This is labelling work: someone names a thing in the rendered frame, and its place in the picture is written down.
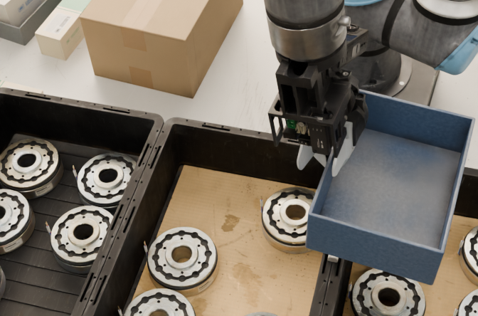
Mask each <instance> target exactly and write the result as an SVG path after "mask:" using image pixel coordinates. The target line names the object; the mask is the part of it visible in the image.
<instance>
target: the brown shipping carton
mask: <svg viewBox="0 0 478 316"><path fill-rule="evenodd" d="M242 6H243V0H91V1H90V3H89V4H88V5H87V7H86V8H85V10H84V11H83V12H82V14H81V15H80V22H81V25H82V28H83V33H84V36H85V41H86V44H87V49H88V52H89V55H90V60H91V63H92V68H93V71H94V74H95V75H96V76H100V77H103V78H109V79H112V80H117V81H120V82H123V83H129V84H133V85H138V86H141V87H144V88H150V89H153V90H158V91H162V92H165V93H171V94H174V95H179V96H182V97H186V98H191V99H193V98H194V96H195V94H196V92H197V90H198V88H199V87H200V85H201V83H202V81H203V79H204V77H205V76H206V73H207V72H208V69H209V68H210V66H211V64H212V62H213V60H214V58H215V56H216V55H217V53H218V51H219V49H220V47H221V45H222V44H223V42H224V40H225V37H226V36H227V34H228V32H229V30H230V28H231V26H232V25H233V23H234V21H235V19H236V17H237V15H238V13H239V12H240V10H241V8H242Z"/></svg>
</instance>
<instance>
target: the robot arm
mask: <svg viewBox="0 0 478 316"><path fill-rule="evenodd" d="M264 3H265V13H266V17H267V24H268V28H269V32H270V40H271V44H272V46H273V48H274V49H275V54H276V57H277V60H278V62H279V63H280V65H279V67H278V69H277V71H276V73H275V76H276V80H277V87H278V93H277V95H276V97H275V99H274V101H273V103H272V105H271V107H270V109H269V111H268V117H269V121H270V127H271V131H272V138H273V142H274V146H275V147H277V146H278V144H279V142H280V140H281V138H282V135H283V138H289V139H292V140H294V139H298V141H299V144H300V148H299V154H298V157H297V167H298V169H299V170H303V168H304V167H305V166H306V165H307V163H308V162H309V160H310V159H311V158H312V157H313V156H314V157H315V158H316V159H317V161H318V162H320V163H321V164H322V165H323V166H324V167H325V166H326V163H327V160H328V158H329V155H330V153H331V148H332V146H333V150H334V157H333V165H332V176H333V177H335V176H336V175H337V174H338V172H339V170H340V168H341V167H343V166H344V165H345V163H347V162H348V160H349V158H350V156H351V154H352V152H353V150H354V148H355V146H356V143H357V142H358V139H359V137H360V136H361V133H362V132H363V130H364V128H365V126H366V123H367V121H368V107H367V104H366V95H365V94H362V93H359V89H361V90H366V91H369V92H372V93H379V92H382V91H384V90H386V89H388V88H389V87H390V86H392V84H394V82H395V81H397V79H398V77H399V75H400V68H401V63H402V59H401V53H402V54H403V55H405V56H408V57H410V58H413V59H415V60H418V61H420V62H421V63H424V64H426V65H428V66H431V67H433V68H434V70H441V71H443V72H445V73H449V74H450V75H459V74H461V73H463V72H464V71H465V70H466V69H467V67H468V66H469V64H470V63H471V62H472V61H473V59H474V57H475V56H476V55H477V53H478V0H264ZM275 117H278V121H279V125H280V126H279V128H278V130H277V132H276V131H275V125H274V121H273V120H274V118H275ZM282 118H284V119H285V122H286V125H285V128H284V127H283V123H282Z"/></svg>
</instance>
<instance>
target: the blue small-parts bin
mask: <svg viewBox="0 0 478 316"><path fill-rule="evenodd" d="M359 93H362V94H365V95H366V104H367V107H368V121H367V123H366V126H365V128H364V130H363V132H362V133H361V136H360V137H359V139H358V142H357V143H356V146H355V148H354V150H353V152H352V154H351V156H350V158H349V160H348V162H347V163H345V165H344V166H343V167H341V168H340V170H339V172H338V174H337V175H336V176H335V177H333V176H332V165H333V157H334V150H333V148H332V149H331V153H330V155H329V158H328V160H327V163H326V166H325V168H324V172H323V174H322V177H321V179H320V182H319V185H318V187H317V190H316V193H315V195H314V198H313V201H312V204H311V206H310V209H309V212H308V218H307V234H306V242H305V247H306V248H309V249H312V250H314V251H319V252H321V253H325V254H328V255H331V256H335V257H338V258H342V259H344V260H349V261H351V262H355V263H358V264H361V265H365V266H368V267H371V268H375V269H378V270H382V271H385V272H387V273H392V274H394V275H399V276H401V277H404V278H408V279H411V280H415V281H418V282H421V283H425V284H428V285H433V283H434V282H435V278H436V275H437V272H438V269H439V267H440V264H441V261H442V257H443V256H444V253H445V248H446V245H447V239H448V236H449V232H450V226H451V223H452V217H453V214H454V211H455V205H456V202H457V196H458V193H459V190H460V184H461V180H462V175H463V171H464V166H465V162H466V159H467V153H468V150H469V144H470V141H471V138H472V132H473V129H474V124H475V118H474V117H470V116H466V115H461V114H458V113H455V112H450V111H446V110H441V109H438V108H434V107H429V106H426V105H421V104H417V103H414V102H409V101H406V100H401V99H398V98H392V97H389V96H386V95H381V94H378V93H372V92H369V91H366V90H361V89H359Z"/></svg>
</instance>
